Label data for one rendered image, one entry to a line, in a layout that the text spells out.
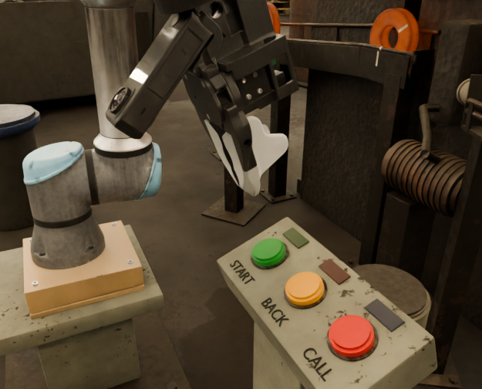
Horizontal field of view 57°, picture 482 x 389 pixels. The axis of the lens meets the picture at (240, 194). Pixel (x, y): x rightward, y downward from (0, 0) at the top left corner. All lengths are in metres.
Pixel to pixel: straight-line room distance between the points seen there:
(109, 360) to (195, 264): 0.56
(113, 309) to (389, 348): 0.64
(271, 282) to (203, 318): 0.86
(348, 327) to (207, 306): 0.98
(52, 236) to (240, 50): 0.66
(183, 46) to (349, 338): 0.29
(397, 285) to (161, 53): 0.44
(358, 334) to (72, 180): 0.65
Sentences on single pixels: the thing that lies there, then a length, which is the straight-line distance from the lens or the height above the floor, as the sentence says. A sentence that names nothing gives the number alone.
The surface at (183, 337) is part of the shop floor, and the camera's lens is 1.29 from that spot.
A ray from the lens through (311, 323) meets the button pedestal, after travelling 0.45.
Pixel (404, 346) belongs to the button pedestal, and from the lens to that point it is 0.43.
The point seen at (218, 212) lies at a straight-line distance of 1.85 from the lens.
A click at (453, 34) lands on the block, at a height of 0.77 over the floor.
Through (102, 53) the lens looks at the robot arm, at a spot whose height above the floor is 0.77.
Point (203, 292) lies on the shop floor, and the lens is 1.43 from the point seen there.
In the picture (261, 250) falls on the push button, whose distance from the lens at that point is 0.52.
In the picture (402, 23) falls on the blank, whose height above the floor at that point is 0.78.
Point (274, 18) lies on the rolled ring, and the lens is 1.89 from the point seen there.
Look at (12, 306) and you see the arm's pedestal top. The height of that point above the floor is 0.30.
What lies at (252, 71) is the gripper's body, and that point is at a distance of 0.39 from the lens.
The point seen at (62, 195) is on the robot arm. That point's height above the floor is 0.51.
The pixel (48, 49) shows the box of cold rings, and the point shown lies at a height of 0.45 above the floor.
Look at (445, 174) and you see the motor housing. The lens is 1.05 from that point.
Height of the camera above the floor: 0.90
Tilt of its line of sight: 26 degrees down
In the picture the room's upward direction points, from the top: straight up
